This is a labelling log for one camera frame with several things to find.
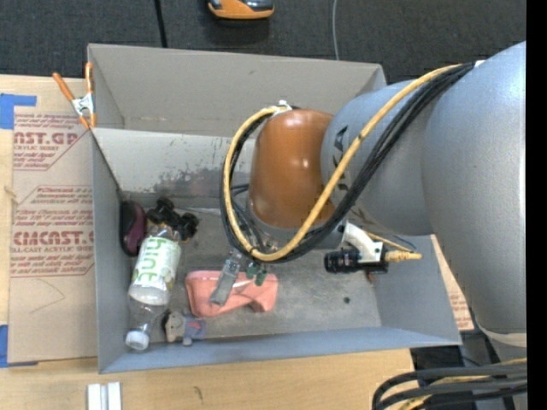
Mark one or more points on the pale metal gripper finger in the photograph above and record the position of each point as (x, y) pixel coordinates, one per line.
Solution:
(223, 282)

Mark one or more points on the small grey tan toy animal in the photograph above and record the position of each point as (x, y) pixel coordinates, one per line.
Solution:
(184, 326)

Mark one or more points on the clear plastic bottle white label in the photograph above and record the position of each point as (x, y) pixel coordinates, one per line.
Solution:
(154, 267)

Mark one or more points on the grey metal bin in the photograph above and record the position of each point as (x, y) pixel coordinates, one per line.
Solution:
(299, 314)

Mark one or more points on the black knobbed toy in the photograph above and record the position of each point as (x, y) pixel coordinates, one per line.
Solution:
(171, 218)

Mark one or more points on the dark maroon oval object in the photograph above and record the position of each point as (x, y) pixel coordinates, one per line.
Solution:
(130, 229)

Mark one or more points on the brown cardboard board red print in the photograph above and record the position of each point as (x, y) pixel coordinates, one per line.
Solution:
(47, 297)

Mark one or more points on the black cylinder on white bracket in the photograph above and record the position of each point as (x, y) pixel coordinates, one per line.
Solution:
(347, 259)

